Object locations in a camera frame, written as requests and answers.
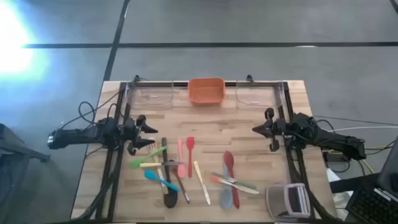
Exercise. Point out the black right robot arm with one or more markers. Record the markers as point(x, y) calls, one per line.
point(329, 137)

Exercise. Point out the white paper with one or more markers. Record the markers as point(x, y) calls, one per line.
point(332, 175)

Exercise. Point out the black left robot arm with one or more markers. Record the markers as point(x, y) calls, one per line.
point(77, 137)

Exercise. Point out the black frame clamp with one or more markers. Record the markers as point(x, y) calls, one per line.
point(249, 77)
point(136, 79)

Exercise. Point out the clear plastic bin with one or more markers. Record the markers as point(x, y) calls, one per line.
point(258, 96)
point(149, 96)

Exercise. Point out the red silicone spatula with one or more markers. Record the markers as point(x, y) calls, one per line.
point(190, 143)

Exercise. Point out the black power adapter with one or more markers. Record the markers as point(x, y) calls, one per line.
point(334, 156)

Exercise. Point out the red slotted silicone spoon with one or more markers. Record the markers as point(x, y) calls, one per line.
point(229, 158)

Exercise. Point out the black laptop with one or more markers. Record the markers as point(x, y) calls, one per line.
point(370, 205)

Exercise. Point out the grey-blue silicone spoon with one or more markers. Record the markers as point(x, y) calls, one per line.
point(226, 199)

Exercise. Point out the green silicone spatula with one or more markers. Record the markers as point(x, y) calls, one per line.
point(136, 163)

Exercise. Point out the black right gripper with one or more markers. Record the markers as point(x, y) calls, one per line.
point(284, 129)

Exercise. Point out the black ladle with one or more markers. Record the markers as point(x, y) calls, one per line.
point(170, 199)

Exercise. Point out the pink silicone spatula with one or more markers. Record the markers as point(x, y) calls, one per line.
point(182, 171)

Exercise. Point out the black metal table frame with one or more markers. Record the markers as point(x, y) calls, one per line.
point(231, 83)

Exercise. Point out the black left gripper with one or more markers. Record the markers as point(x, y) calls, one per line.
point(130, 132)

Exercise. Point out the sky blue silicone spatula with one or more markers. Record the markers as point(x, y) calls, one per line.
point(150, 175)

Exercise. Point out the dark grey chair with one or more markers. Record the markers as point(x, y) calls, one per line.
point(18, 174)

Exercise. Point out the orange plastic bin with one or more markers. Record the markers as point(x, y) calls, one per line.
point(206, 91)

